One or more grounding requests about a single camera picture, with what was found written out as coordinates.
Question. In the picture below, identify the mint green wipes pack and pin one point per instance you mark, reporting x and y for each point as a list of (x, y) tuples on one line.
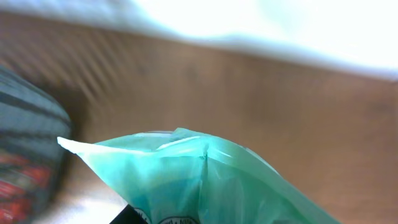
[(184, 176)]

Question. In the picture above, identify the San Remo spaghetti packet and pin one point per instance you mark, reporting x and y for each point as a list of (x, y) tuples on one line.
[(23, 185)]

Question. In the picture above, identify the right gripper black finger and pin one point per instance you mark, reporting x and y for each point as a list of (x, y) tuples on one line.
[(130, 215)]

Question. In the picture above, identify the grey plastic basket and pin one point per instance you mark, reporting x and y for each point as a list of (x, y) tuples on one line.
[(31, 123)]

